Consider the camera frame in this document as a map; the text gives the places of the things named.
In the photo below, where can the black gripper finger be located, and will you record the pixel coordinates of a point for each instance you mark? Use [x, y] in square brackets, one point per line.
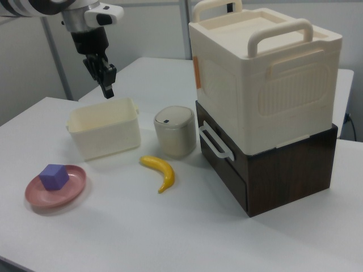
[108, 82]
[93, 69]

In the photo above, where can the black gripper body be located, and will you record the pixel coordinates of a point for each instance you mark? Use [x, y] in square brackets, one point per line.
[90, 41]

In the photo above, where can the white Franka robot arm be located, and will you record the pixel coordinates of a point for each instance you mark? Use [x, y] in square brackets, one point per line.
[17, 5]

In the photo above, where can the dark brown drawer cabinet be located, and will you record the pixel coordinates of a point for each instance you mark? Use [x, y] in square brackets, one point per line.
[283, 175]

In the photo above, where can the cream plastic open bin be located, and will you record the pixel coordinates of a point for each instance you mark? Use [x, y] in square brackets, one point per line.
[107, 136]

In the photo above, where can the small beige lidded trash can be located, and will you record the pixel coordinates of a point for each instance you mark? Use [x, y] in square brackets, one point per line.
[175, 133]

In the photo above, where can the yellow banana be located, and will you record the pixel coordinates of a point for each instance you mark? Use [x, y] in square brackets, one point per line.
[167, 173]

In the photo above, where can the purple cube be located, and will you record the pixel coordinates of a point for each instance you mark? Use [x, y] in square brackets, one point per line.
[54, 178]

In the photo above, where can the pink plate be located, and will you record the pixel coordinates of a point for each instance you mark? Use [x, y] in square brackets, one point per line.
[71, 187]

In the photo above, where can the cream plastic storage box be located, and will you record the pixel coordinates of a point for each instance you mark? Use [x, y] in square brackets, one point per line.
[255, 85]

